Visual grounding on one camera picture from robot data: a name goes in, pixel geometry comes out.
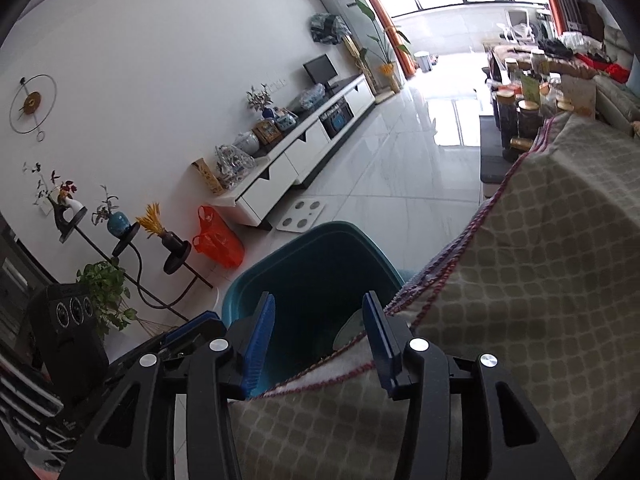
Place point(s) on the white wall socket strip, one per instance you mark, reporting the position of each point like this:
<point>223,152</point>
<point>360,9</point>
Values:
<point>277,83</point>

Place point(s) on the white ceramic jar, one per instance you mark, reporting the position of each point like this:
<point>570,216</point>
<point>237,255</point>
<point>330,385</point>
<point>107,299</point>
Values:
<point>247,142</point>

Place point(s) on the brown wooden cabinet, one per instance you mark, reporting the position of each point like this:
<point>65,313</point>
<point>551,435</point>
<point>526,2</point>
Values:
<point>592,20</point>

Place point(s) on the dark coffee table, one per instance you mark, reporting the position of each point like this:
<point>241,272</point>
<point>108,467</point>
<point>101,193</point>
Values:
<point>492,165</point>

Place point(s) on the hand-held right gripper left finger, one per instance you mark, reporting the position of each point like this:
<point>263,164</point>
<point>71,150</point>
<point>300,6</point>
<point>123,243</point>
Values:
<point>259,350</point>

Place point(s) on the small cardboard box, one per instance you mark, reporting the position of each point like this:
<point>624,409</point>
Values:
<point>207,176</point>

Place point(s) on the green sofa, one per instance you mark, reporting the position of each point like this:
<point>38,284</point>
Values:
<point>615,100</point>

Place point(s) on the silver ribbed grille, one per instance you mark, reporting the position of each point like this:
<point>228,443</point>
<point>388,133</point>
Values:
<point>25,390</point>

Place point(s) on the teal plastic trash bin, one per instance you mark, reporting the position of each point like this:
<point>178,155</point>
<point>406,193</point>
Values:
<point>310,280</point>

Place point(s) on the beige printed snack box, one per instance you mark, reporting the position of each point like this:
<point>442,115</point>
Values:
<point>580,96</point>

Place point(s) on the blue vase with olive branches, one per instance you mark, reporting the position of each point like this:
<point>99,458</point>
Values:
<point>267,111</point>

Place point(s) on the clear bag of items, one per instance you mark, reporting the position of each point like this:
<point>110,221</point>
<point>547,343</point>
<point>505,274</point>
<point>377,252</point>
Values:
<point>232,162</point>
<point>311,97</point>

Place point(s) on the red cloth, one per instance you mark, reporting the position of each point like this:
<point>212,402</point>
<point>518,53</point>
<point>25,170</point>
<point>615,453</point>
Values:
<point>615,67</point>

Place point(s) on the white vase with red flowers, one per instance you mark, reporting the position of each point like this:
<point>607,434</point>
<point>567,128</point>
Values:
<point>70,206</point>

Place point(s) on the black tiered plant stand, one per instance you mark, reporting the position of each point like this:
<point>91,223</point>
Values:
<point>176,260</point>

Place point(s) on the group of glass jars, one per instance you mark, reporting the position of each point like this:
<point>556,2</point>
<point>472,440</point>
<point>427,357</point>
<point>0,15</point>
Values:
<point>527,120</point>

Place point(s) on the patterned beige tablecloth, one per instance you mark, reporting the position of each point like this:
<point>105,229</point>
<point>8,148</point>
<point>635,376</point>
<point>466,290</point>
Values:
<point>525,285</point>

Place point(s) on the green potted plant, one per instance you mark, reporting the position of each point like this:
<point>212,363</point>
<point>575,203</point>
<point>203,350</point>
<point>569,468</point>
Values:
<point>102,280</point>

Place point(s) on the white bathroom scale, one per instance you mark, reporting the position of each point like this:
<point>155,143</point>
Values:
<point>300,216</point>

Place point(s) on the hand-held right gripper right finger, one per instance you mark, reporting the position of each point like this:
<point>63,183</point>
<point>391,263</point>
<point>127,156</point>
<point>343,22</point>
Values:
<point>379,350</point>

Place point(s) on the black monitor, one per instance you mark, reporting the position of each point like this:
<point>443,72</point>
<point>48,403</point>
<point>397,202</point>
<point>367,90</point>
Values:
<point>320,67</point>

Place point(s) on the dark vase with yellow wheat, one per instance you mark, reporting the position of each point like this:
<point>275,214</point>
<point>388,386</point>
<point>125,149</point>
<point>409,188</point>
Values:
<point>172,240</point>

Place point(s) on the white chair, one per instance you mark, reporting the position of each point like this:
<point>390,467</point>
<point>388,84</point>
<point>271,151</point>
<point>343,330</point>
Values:
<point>517,22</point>

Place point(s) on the dark wrapped bundle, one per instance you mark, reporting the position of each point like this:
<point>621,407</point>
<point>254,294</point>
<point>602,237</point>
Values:
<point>327,27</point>

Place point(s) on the blue vase with green sprigs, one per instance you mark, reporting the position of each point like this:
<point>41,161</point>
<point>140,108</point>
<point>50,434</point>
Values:
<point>118,223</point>

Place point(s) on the small white bin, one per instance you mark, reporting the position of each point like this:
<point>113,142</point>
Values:
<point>424,62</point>

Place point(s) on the white TV cabinet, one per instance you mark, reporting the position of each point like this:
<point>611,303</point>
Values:
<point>295,155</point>

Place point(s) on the tall leafy plant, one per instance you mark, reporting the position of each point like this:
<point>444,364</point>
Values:
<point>362,10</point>

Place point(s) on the orange plastic bag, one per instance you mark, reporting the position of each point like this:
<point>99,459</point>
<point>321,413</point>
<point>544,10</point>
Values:
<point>220,247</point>

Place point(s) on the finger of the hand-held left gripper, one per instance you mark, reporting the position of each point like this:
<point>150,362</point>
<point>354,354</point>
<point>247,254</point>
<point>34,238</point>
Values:
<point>195,325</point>

